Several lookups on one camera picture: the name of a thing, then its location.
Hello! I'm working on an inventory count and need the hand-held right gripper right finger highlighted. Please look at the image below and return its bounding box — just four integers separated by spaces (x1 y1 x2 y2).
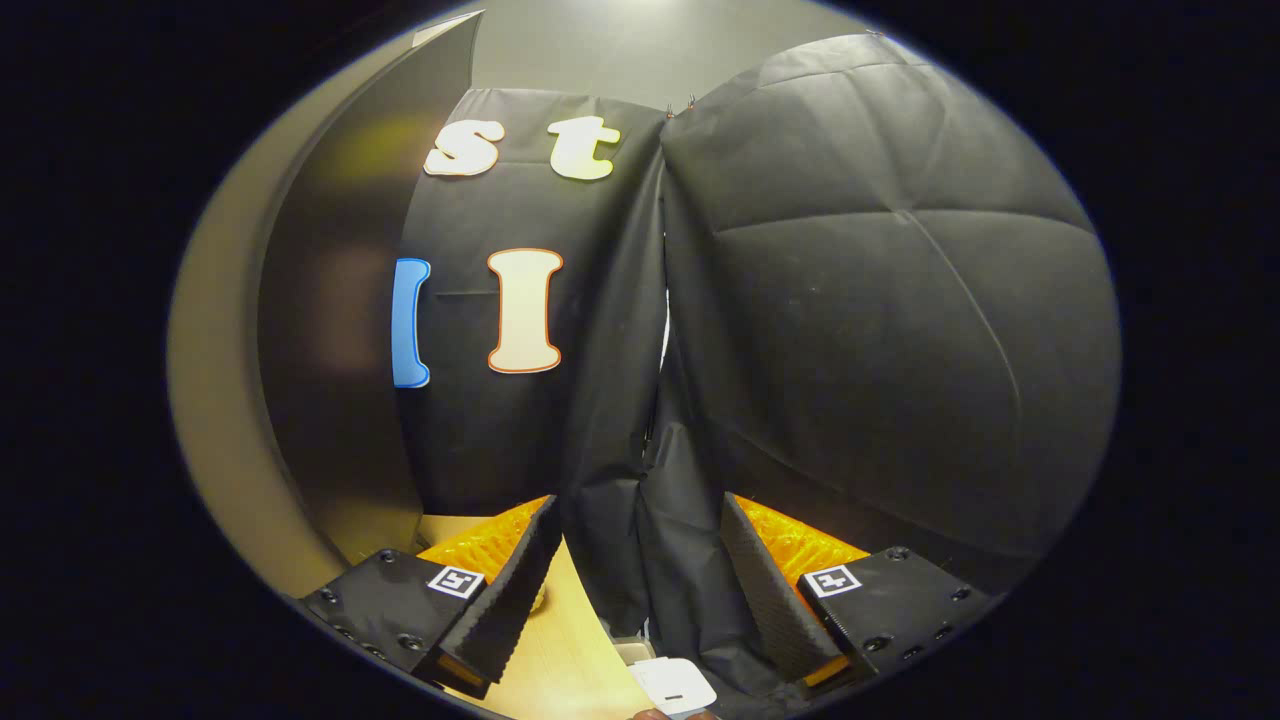
720 492 1001 693

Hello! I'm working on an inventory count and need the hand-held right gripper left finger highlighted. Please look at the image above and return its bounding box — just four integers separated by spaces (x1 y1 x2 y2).
300 495 563 701

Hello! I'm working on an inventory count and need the white plastic box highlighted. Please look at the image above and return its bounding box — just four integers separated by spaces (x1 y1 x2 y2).
630 657 718 716

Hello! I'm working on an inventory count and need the black backdrop cloth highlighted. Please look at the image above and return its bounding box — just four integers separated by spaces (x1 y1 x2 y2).
395 30 1123 701

